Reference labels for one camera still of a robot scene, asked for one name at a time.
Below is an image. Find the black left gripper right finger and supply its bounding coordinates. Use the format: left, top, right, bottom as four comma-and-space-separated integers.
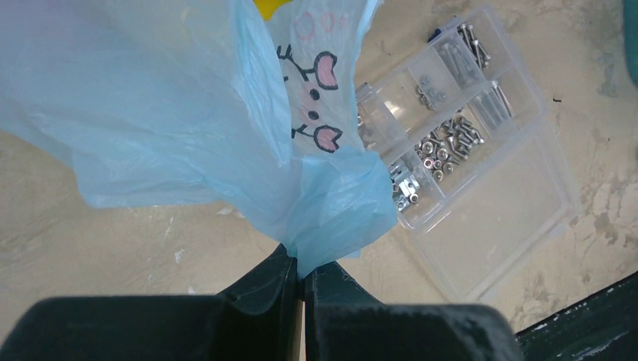
304, 262, 524, 360

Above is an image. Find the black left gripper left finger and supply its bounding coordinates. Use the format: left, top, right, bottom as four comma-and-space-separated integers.
1, 247, 299, 360

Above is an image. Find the light blue plastic bag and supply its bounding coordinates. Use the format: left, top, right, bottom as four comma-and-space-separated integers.
1, 1, 397, 276

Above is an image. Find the yellow fake banana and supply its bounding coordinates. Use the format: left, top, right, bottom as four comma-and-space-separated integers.
254, 0, 291, 21

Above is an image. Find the clear plastic screw box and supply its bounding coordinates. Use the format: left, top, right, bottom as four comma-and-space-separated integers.
356, 5, 581, 302

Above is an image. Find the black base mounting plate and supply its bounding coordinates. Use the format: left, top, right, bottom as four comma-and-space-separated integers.
516, 272, 637, 360

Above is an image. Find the teal plastic tray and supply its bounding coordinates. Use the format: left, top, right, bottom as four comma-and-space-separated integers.
622, 0, 637, 86

